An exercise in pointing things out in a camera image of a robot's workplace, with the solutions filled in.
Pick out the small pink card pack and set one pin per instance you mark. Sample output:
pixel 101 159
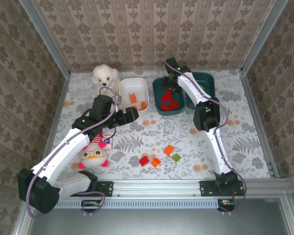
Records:
pixel 108 143

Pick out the red lego brick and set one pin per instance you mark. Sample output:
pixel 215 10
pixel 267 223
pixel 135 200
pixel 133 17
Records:
pixel 144 161
pixel 174 105
pixel 164 107
pixel 166 96

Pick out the aluminium frame post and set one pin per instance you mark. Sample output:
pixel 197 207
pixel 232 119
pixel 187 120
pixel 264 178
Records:
pixel 259 34
pixel 45 36

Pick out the aluminium side rail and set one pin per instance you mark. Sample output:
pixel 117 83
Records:
pixel 259 122
pixel 55 117

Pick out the aluminium mounting rail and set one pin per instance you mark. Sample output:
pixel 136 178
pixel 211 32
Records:
pixel 161 187

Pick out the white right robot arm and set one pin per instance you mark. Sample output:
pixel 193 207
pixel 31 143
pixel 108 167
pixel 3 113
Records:
pixel 218 151

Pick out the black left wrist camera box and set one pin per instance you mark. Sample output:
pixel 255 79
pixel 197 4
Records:
pixel 132 113

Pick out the green lego brick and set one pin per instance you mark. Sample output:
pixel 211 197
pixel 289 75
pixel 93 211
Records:
pixel 202 86
pixel 176 157

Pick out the dark teal plastic tub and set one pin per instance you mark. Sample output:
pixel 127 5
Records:
pixel 208 80
pixel 158 89

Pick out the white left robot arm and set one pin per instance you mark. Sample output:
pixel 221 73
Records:
pixel 71 144

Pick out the white plush dog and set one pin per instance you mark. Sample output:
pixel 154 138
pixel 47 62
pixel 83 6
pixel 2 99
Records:
pixel 105 76

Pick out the white plastic tub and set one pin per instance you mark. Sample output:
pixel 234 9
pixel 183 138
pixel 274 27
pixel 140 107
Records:
pixel 134 84

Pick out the grey metal panel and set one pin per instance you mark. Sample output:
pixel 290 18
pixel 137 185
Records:
pixel 161 222

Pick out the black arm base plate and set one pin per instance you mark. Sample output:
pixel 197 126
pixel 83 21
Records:
pixel 105 189
pixel 208 188

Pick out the plush doll with glasses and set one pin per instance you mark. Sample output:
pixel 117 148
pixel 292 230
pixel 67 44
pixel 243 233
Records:
pixel 93 156

